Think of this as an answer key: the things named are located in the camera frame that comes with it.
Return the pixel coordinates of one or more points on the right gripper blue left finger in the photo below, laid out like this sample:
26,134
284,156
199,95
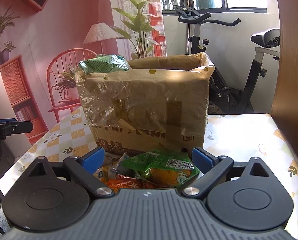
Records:
83,168

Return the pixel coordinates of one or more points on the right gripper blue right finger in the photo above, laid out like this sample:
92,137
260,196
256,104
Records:
214,170

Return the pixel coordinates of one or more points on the orange snack bag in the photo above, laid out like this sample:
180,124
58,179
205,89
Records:
115,181

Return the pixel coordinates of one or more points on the floral checkered tablecloth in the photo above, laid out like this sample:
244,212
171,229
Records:
238,136

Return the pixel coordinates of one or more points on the black exercise bike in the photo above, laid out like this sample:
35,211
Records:
246,63

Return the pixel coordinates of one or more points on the brown cardboard box with liner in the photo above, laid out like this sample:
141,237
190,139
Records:
158,101

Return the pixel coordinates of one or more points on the wooden headboard panel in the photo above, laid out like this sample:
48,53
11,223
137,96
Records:
285,102

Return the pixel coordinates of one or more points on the pink room-print wall backdrop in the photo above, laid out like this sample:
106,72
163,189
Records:
40,39

